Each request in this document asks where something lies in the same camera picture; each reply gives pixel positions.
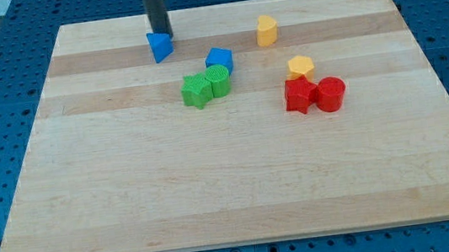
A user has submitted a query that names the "light wooden board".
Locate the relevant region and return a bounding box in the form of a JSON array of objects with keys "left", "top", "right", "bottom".
[{"left": 0, "top": 0, "right": 449, "bottom": 252}]

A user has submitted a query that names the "yellow heart block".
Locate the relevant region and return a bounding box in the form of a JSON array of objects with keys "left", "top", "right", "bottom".
[{"left": 256, "top": 14, "right": 278, "bottom": 47}]

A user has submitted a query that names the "red cylinder block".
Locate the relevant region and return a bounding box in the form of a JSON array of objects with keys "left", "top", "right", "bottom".
[{"left": 316, "top": 77, "right": 346, "bottom": 112}]

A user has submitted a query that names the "green cylinder block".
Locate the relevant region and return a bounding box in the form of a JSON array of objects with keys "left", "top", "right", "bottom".
[{"left": 204, "top": 64, "right": 231, "bottom": 98}]

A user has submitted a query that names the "green star block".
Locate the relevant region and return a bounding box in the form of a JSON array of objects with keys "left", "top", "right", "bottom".
[{"left": 180, "top": 72, "right": 214, "bottom": 110}]

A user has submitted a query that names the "blue cube block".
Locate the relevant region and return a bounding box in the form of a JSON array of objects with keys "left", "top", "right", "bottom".
[{"left": 206, "top": 47, "right": 234, "bottom": 74}]

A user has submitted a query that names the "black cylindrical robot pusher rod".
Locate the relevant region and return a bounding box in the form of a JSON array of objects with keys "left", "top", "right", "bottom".
[{"left": 142, "top": 0, "right": 174, "bottom": 38}]

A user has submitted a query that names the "blue triangle block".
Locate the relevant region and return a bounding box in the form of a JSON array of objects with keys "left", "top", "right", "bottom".
[{"left": 147, "top": 33, "right": 174, "bottom": 63}]

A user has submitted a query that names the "yellow hexagon block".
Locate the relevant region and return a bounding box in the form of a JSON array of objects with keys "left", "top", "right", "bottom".
[{"left": 286, "top": 56, "right": 315, "bottom": 82}]

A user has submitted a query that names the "red star block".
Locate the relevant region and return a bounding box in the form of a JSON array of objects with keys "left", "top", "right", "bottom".
[{"left": 284, "top": 76, "right": 318, "bottom": 115}]

